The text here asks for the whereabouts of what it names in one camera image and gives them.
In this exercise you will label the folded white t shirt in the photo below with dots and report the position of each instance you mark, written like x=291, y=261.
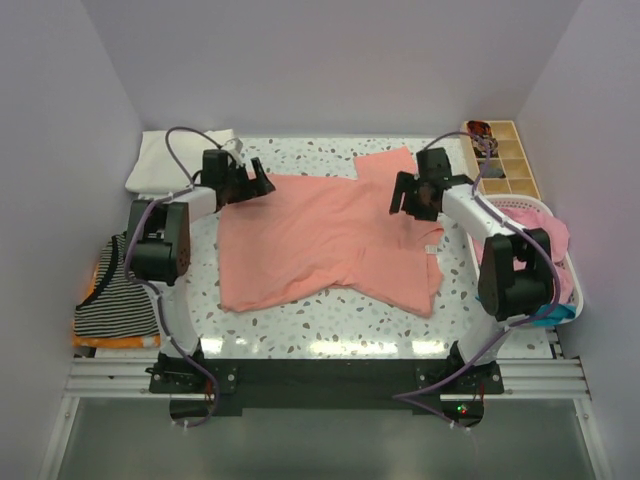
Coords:
x=167, y=168

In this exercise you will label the white laundry basket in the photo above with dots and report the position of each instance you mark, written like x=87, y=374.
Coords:
x=522, y=201

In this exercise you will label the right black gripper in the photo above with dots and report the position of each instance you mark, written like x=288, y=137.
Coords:
x=405, y=183

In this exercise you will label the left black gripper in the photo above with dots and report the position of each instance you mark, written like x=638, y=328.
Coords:
x=252, y=188

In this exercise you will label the light pink garment in basket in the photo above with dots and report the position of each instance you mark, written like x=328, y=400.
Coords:
x=559, y=241

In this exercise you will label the black white striped shirt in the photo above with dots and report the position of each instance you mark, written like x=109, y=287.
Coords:
x=112, y=257

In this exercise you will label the blue garment in basket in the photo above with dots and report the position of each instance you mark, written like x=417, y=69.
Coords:
x=563, y=313

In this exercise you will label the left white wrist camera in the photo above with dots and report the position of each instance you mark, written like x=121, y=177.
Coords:
x=234, y=147

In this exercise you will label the rolled dark socks in organizer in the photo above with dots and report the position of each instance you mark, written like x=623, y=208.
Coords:
x=482, y=138

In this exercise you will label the folded orange t shirt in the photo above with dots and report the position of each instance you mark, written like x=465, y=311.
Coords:
x=120, y=342

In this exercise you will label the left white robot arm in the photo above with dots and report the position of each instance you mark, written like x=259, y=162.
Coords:
x=158, y=242

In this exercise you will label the aluminium rail frame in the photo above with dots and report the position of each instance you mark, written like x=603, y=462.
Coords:
x=522, y=378

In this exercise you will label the salmon pink t shirt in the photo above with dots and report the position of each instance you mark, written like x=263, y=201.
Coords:
x=315, y=233

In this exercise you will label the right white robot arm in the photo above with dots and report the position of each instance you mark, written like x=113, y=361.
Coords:
x=517, y=282

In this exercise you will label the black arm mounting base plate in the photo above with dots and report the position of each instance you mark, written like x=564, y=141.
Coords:
x=228, y=387

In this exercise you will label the wooden compartment organizer box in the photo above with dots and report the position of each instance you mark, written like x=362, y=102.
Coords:
x=509, y=172

